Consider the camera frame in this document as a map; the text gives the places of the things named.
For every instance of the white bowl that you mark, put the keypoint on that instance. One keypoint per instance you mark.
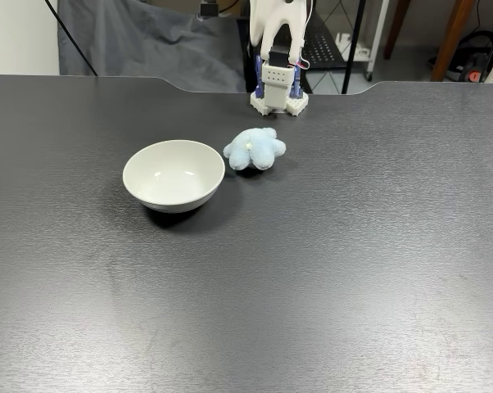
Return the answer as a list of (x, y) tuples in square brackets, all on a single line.
[(173, 176)]

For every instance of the blue table clamp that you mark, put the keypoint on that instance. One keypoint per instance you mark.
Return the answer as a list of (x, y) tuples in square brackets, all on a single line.
[(259, 78), (296, 84)]

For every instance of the brown wooden leg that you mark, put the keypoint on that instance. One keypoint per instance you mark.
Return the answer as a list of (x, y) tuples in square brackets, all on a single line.
[(453, 41), (397, 28)]

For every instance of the white plastic part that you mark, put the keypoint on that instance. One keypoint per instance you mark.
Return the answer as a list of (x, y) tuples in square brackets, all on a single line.
[(342, 39)]

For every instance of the black pole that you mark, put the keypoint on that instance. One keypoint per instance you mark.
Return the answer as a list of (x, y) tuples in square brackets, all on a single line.
[(354, 45)]

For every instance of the thin black stand leg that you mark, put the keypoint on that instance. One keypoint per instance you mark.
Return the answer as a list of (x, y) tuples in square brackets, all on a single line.
[(71, 37)]

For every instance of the gray cloth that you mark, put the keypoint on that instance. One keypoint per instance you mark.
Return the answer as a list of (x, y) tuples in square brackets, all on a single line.
[(148, 49)]

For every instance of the black perforated shelf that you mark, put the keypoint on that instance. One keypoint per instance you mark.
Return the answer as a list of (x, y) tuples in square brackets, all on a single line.
[(324, 51)]

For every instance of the black vacuum cleaner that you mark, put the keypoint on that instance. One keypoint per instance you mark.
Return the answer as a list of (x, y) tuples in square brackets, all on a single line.
[(473, 57)]

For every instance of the skyblue plush doll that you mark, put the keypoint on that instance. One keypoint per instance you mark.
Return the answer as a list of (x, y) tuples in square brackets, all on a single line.
[(254, 151)]

